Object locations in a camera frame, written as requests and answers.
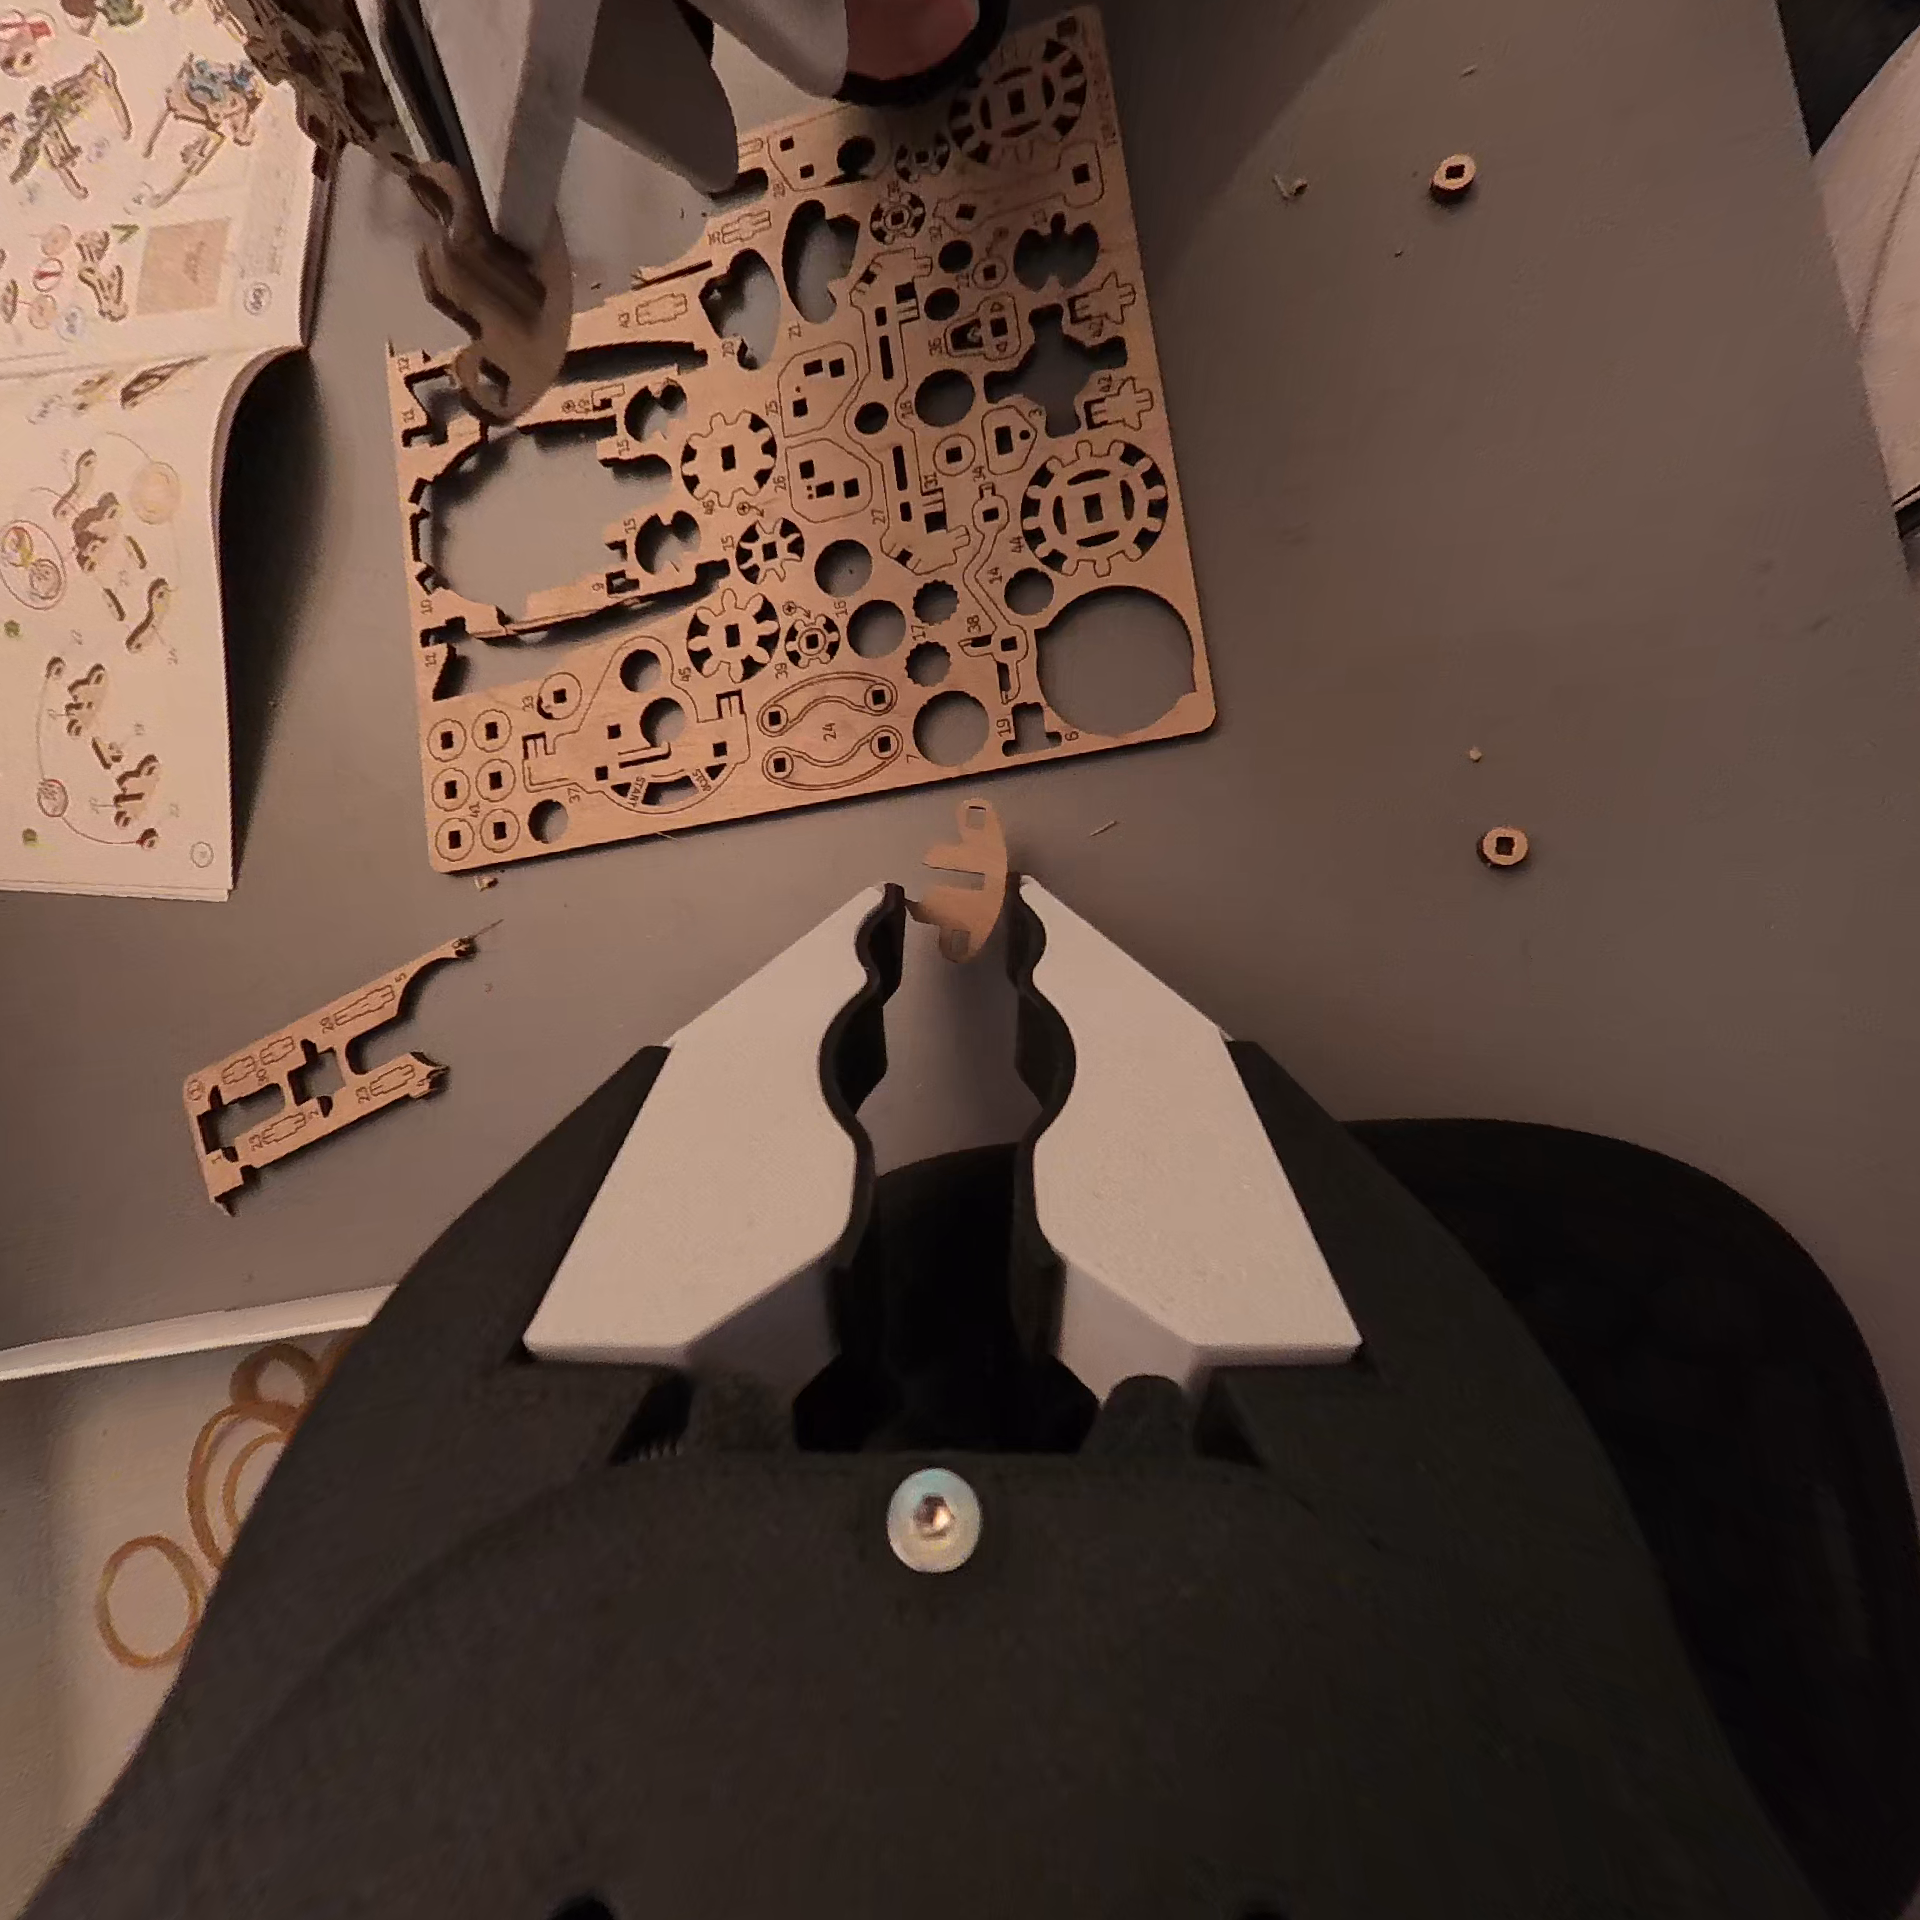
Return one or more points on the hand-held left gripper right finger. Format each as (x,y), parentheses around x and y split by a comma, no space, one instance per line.
(1185,1200)

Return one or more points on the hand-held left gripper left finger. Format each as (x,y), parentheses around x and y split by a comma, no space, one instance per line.
(705,1185)

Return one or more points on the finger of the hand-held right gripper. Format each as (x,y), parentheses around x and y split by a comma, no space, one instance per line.
(533,135)

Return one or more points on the wooden model assembly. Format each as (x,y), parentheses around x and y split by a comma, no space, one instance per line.
(495,323)

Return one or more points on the small wooden model part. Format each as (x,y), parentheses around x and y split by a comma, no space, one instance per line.
(968,893)

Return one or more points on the person's right hand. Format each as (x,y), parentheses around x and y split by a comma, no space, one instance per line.
(908,32)

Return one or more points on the small wooden sheet fragment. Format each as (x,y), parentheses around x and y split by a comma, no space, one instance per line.
(387,1080)

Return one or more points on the small wooden washer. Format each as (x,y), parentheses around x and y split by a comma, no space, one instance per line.
(1489,849)
(1437,182)

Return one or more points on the large laser-cut wooden sheet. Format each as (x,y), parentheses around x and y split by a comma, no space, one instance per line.
(831,731)

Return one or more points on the pile of rubber bands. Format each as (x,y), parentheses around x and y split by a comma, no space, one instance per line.
(224,1462)

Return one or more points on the illustrated instruction booklet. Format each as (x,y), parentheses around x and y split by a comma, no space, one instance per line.
(90,600)

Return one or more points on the white cardboard box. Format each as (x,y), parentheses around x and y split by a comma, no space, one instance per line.
(60,1441)

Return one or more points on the white cloth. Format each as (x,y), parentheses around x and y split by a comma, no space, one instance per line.
(1874,300)

